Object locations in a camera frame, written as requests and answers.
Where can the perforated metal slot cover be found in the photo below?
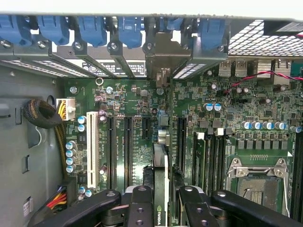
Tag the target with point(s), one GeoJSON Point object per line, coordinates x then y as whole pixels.
{"type": "Point", "coordinates": [208, 55]}
{"type": "Point", "coordinates": [7, 53]}
{"type": "Point", "coordinates": [43, 50]}

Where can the CPU socket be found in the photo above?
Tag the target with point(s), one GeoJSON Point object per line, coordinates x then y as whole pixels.
{"type": "Point", "coordinates": [258, 186]}

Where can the solid metal slot cover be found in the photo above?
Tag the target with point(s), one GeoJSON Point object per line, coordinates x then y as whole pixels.
{"type": "Point", "coordinates": [80, 50]}
{"type": "Point", "coordinates": [116, 52]}

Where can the black RAM slot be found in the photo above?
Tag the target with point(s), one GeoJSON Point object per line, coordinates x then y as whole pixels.
{"type": "Point", "coordinates": [294, 177]}
{"type": "Point", "coordinates": [222, 163]}
{"type": "Point", "coordinates": [209, 163]}

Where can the white PCI expansion slot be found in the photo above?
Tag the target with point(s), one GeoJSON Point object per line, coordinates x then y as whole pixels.
{"type": "Point", "coordinates": [92, 146]}

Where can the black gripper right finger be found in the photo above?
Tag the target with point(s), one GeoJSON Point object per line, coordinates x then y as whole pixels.
{"type": "Point", "coordinates": [198, 210]}

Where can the teal rear port connector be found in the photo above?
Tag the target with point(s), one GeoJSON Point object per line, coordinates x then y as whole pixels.
{"type": "Point", "coordinates": [297, 68]}

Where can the blue card retention clip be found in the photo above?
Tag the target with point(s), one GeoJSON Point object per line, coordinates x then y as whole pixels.
{"type": "Point", "coordinates": [92, 30]}
{"type": "Point", "coordinates": [53, 29]}
{"type": "Point", "coordinates": [14, 30]}
{"type": "Point", "coordinates": [174, 23]}
{"type": "Point", "coordinates": [211, 33]}
{"type": "Point", "coordinates": [130, 33]}

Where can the white power connector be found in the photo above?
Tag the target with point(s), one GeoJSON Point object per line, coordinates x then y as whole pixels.
{"type": "Point", "coordinates": [69, 108]}

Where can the short black expansion slot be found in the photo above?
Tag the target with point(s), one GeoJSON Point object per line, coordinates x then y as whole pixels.
{"type": "Point", "coordinates": [146, 127]}

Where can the silver USB port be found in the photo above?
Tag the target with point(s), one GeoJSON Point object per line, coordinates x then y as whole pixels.
{"type": "Point", "coordinates": [240, 68]}
{"type": "Point", "coordinates": [225, 68]}

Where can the green motherboard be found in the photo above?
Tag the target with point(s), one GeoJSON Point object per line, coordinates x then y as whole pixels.
{"type": "Point", "coordinates": [127, 82]}

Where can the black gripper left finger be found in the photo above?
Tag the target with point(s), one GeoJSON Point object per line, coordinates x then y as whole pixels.
{"type": "Point", "coordinates": [139, 210]}

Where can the grey metal PC case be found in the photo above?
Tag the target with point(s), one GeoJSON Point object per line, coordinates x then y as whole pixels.
{"type": "Point", "coordinates": [23, 146]}

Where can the green RAM stick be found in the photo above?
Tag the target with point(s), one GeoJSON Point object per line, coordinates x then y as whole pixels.
{"type": "Point", "coordinates": [200, 163]}

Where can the long black expansion slot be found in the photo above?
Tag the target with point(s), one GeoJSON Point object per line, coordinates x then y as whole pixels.
{"type": "Point", "coordinates": [182, 142]}
{"type": "Point", "coordinates": [111, 151]}
{"type": "Point", "coordinates": [128, 151]}

